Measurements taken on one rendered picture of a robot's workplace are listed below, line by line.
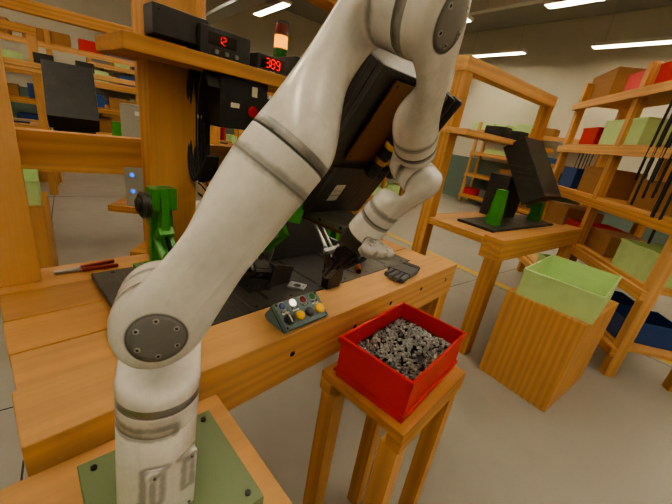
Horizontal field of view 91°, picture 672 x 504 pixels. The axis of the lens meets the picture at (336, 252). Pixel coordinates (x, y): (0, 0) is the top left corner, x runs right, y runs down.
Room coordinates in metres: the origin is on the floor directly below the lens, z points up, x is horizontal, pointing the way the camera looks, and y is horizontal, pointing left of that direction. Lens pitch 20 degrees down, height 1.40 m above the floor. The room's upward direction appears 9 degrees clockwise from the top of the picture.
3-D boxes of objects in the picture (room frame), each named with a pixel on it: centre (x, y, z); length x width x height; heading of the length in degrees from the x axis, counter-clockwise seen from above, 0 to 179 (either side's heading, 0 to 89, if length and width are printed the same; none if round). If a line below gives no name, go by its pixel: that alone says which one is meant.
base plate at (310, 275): (1.12, 0.18, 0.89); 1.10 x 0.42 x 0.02; 139
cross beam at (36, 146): (1.36, 0.46, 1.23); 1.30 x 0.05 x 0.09; 139
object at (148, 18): (1.04, 0.54, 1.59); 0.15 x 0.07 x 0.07; 139
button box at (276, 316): (0.78, 0.08, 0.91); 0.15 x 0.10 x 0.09; 139
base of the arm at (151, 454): (0.31, 0.19, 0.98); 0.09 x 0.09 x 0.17; 52
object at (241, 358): (0.94, -0.03, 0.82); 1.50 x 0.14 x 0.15; 139
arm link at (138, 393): (0.31, 0.19, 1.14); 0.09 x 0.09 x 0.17; 26
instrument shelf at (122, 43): (1.29, 0.38, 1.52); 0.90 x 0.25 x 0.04; 139
